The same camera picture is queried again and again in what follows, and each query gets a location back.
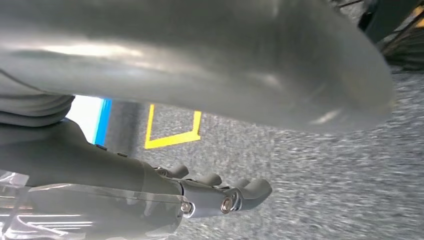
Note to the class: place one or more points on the white lit display plinth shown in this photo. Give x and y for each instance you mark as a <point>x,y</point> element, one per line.
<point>82,116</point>

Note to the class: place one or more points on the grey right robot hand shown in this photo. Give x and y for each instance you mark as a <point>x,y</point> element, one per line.
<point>99,159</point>

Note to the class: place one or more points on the yellow floor tape square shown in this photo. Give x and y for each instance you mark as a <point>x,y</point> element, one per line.
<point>172,140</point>

